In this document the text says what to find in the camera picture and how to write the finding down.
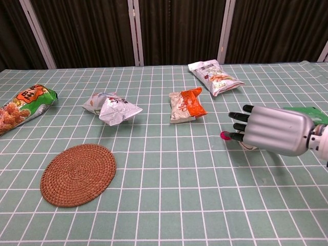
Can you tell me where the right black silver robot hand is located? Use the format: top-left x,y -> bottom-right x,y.
228,104 -> 315,157

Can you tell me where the green flat sachet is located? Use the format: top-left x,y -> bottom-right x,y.
282,106 -> 328,127

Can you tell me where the green orange snack bag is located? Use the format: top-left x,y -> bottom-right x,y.
0,84 -> 59,136

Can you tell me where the green white grid tablecloth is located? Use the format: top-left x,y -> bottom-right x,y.
0,60 -> 328,246

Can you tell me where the round woven brown coaster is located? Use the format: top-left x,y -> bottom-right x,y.
39,143 -> 117,208

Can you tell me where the white screen frame post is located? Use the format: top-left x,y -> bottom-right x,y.
217,0 -> 237,64
127,0 -> 145,67
317,42 -> 328,63
19,0 -> 57,70

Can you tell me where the black pleated curtain panel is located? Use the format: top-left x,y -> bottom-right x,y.
138,0 -> 227,67
0,0 -> 50,73
224,0 -> 328,64
30,0 -> 137,69

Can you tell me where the white peanut snack bag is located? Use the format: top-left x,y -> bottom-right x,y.
187,59 -> 245,97

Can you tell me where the orange white snack packet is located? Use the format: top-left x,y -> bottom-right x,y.
169,87 -> 208,125

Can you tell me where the crumpled white silver snack bag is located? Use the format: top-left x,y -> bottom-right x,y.
82,92 -> 144,127

